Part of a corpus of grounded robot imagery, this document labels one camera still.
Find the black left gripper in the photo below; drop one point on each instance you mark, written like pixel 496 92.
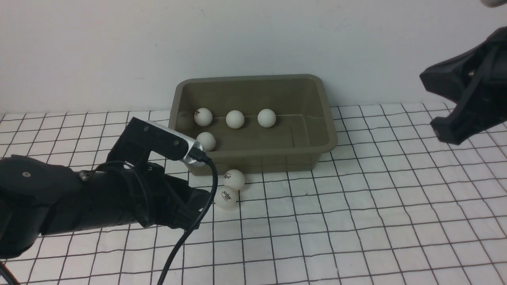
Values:
pixel 164 200

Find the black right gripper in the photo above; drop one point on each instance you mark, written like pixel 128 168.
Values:
pixel 480 71

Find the white logo ball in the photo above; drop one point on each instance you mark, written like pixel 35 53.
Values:
pixel 226 197
pixel 203 117

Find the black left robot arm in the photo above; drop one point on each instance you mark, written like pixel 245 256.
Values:
pixel 42 199

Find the olive green plastic bin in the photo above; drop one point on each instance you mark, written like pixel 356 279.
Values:
pixel 303 132

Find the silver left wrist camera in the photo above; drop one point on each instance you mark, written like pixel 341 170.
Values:
pixel 140 138

